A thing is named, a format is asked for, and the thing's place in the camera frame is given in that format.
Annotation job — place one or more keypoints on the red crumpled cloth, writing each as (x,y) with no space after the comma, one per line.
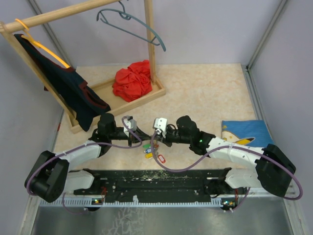
(134,82)

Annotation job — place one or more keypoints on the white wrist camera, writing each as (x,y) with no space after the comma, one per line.
(129,125)
(160,125)

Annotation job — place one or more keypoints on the blue key tag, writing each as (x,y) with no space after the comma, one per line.
(148,150)

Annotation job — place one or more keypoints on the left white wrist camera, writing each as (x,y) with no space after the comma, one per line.
(129,125)

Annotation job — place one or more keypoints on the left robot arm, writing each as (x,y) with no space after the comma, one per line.
(54,174)

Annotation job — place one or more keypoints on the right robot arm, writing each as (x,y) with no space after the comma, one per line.
(265,167)

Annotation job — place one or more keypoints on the yellow clothes hanger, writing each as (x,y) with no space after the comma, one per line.
(37,44)

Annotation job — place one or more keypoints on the red key tag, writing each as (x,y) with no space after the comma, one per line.
(161,159)

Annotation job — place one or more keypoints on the yellow key tag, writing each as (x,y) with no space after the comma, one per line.
(148,155)

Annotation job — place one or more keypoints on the wooden clothes rack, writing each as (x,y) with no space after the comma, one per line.
(104,89)

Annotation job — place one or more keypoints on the blue folded cloth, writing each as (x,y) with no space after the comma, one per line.
(253,133)

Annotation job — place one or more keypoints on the dark navy garment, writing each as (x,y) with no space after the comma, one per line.
(70,85)

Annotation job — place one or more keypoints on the black base frame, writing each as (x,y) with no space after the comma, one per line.
(160,186)

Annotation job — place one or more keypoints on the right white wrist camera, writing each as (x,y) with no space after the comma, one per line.
(160,125)

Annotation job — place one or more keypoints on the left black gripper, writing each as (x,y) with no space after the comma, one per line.
(137,136)

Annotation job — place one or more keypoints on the teal clothes hanger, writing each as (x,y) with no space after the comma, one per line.
(122,20)

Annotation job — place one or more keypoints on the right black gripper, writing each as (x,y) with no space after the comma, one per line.
(165,139)

